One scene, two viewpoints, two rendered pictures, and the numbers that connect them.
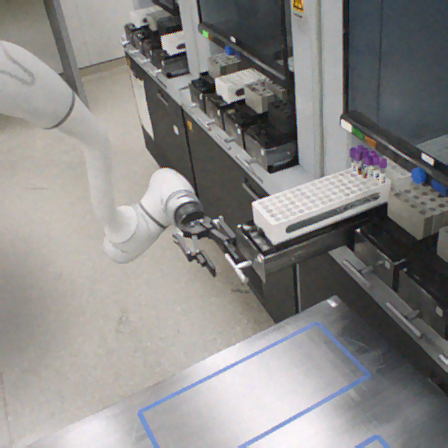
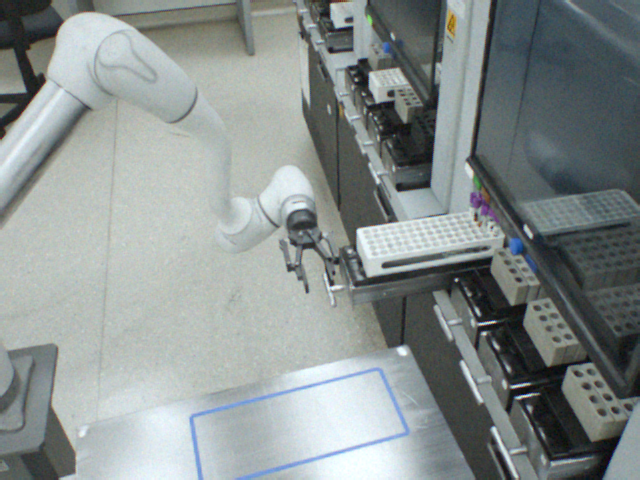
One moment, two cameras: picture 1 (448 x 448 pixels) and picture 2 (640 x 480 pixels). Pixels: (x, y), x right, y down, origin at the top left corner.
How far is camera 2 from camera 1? 0.26 m
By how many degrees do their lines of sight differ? 8
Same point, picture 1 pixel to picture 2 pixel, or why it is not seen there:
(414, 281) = (491, 347)
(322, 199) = (427, 241)
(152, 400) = (205, 408)
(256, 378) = (304, 409)
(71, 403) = (164, 372)
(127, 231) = (238, 225)
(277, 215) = (376, 249)
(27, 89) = (148, 87)
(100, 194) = (215, 187)
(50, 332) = (160, 295)
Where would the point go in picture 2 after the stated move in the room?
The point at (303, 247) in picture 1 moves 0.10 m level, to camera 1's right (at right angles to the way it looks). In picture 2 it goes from (397, 285) to (445, 288)
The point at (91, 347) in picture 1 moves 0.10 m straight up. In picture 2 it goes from (197, 319) to (192, 300)
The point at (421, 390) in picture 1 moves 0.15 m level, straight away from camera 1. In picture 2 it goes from (451, 460) to (488, 393)
